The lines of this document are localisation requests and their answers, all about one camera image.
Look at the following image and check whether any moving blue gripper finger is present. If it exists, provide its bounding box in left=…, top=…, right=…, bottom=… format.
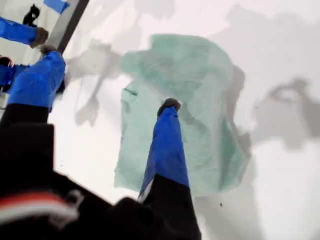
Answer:
left=0, top=44, right=67, bottom=126

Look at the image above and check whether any small black bracket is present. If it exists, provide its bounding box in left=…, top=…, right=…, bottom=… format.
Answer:
left=22, top=3, right=42, bottom=27

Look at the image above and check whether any blue tape strip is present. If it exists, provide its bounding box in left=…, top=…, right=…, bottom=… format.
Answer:
left=42, top=0, right=73, bottom=13

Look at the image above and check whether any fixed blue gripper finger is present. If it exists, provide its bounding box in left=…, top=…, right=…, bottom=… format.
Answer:
left=137, top=97, right=201, bottom=226
left=0, top=15, right=50, bottom=49

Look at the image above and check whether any dark mat strip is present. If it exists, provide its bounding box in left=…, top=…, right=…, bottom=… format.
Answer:
left=47, top=0, right=91, bottom=55

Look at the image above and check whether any pale green t-shirt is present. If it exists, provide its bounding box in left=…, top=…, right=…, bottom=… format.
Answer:
left=113, top=33, right=252, bottom=198

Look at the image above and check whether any red white gripper wire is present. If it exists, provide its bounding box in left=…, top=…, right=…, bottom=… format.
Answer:
left=0, top=189, right=85, bottom=230

